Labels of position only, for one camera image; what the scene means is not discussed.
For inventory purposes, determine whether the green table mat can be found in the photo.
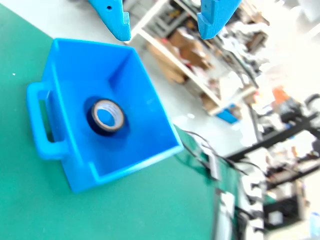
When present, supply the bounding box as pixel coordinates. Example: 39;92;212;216
0;3;241;240

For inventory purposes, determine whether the orange object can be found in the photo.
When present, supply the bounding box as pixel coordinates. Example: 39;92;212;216
271;85;287;102

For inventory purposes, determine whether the blue plastic box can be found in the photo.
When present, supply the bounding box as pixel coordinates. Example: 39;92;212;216
26;37;185;194

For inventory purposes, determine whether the small blue bin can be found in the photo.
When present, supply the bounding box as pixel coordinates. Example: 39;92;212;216
215;108;239;125

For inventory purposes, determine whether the black cable with adapter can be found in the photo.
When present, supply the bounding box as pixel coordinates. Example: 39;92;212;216
179;129;251;182

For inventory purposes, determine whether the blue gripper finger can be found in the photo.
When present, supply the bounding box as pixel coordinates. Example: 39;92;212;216
87;0;132;42
196;0;243;41

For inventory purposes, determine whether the black electrical tape roll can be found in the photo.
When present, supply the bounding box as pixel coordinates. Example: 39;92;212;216
86;98;126;137

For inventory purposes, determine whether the black metal frame machine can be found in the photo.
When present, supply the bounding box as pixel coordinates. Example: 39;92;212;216
224;93;320;161

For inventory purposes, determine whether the white wooden shelf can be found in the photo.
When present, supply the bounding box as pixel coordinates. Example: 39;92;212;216
129;0;258;117

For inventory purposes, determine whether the brown cardboard box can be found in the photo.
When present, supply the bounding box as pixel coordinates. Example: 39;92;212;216
169;27;213;71

